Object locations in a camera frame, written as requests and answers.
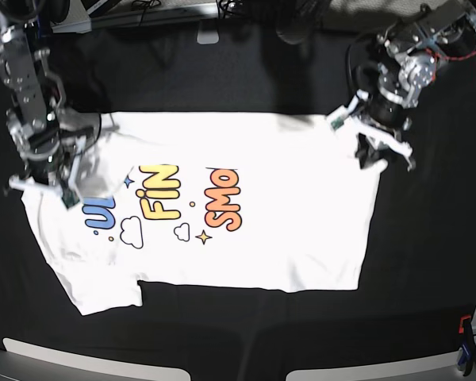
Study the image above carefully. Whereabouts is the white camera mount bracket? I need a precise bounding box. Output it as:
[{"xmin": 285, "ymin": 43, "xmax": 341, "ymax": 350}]
[{"xmin": 325, "ymin": 90, "xmax": 416, "ymax": 171}]

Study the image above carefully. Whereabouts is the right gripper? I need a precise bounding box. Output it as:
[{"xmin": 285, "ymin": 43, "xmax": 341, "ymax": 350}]
[{"xmin": 46, "ymin": 130, "xmax": 101, "ymax": 187}]

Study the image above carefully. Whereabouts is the grey tape patch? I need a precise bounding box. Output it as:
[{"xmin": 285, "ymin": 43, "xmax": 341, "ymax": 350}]
[{"xmin": 196, "ymin": 19, "xmax": 220, "ymax": 45}]

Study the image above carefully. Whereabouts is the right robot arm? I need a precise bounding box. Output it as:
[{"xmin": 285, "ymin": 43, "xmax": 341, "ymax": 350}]
[{"xmin": 0, "ymin": 1, "xmax": 102, "ymax": 189}]

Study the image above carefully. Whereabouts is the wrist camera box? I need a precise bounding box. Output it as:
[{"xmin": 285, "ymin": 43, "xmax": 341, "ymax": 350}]
[
  {"xmin": 61, "ymin": 186, "xmax": 81, "ymax": 210},
  {"xmin": 325, "ymin": 105, "xmax": 352, "ymax": 133}
]

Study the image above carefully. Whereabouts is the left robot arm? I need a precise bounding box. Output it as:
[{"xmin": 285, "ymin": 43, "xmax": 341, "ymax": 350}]
[{"xmin": 348, "ymin": 1, "xmax": 476, "ymax": 170}]

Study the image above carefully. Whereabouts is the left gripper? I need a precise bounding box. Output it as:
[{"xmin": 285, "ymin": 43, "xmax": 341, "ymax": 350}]
[{"xmin": 355, "ymin": 126, "xmax": 405, "ymax": 169}]

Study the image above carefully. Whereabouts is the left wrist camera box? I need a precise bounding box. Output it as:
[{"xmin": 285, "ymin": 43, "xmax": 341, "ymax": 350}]
[{"xmin": 325, "ymin": 105, "xmax": 352, "ymax": 133}]

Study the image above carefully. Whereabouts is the black table cloth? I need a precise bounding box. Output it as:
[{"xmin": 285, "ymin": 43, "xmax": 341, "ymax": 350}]
[{"xmin": 0, "ymin": 21, "xmax": 476, "ymax": 380}]

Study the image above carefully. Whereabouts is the white printed t-shirt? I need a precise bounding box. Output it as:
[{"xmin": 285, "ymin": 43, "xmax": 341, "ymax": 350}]
[{"xmin": 21, "ymin": 113, "xmax": 387, "ymax": 315}]

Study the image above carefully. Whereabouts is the red blue clamp bottom right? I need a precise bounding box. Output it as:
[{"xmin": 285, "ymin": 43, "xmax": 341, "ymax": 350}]
[{"xmin": 457, "ymin": 315, "xmax": 476, "ymax": 377}]

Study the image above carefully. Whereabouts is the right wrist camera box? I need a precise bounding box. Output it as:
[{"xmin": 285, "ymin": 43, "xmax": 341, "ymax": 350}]
[{"xmin": 61, "ymin": 186, "xmax": 81, "ymax": 210}]

